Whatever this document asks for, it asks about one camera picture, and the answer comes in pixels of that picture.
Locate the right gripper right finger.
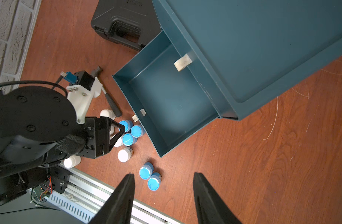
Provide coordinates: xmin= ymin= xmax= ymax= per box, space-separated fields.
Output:
xmin=193 ymin=172 xmax=241 ymax=224

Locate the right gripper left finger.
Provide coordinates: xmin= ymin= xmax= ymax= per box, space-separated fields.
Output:
xmin=89 ymin=174 xmax=135 ymax=224

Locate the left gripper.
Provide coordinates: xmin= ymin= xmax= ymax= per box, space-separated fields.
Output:
xmin=77 ymin=117 xmax=125 ymax=159

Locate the blue paint can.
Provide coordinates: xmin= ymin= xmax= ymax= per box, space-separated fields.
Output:
xmin=122 ymin=133 xmax=137 ymax=147
xmin=148 ymin=172 xmax=162 ymax=191
xmin=139 ymin=162 xmax=154 ymax=180
xmin=119 ymin=120 xmax=134 ymax=133
xmin=130 ymin=125 xmax=146 ymax=138

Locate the teal drawer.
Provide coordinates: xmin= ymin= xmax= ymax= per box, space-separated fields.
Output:
xmin=113 ymin=32 xmax=218 ymax=157

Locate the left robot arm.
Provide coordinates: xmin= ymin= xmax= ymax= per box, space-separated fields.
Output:
xmin=0 ymin=81 xmax=125 ymax=206

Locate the teal drawer cabinet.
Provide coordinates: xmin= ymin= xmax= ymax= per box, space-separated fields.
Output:
xmin=153 ymin=1 xmax=342 ymax=120

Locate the small claw hammer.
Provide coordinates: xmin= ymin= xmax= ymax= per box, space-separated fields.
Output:
xmin=91 ymin=66 xmax=122 ymax=117

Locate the black plastic tool case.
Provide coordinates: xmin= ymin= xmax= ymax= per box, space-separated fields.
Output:
xmin=91 ymin=0 xmax=161 ymax=51

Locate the aluminium front rail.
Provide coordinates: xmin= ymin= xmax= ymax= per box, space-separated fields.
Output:
xmin=48 ymin=168 xmax=181 ymax=224

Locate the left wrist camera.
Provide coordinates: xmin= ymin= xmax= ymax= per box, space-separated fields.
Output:
xmin=60 ymin=71 xmax=103 ymax=124

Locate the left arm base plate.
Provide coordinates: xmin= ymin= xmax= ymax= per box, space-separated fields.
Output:
xmin=48 ymin=166 xmax=71 ymax=194

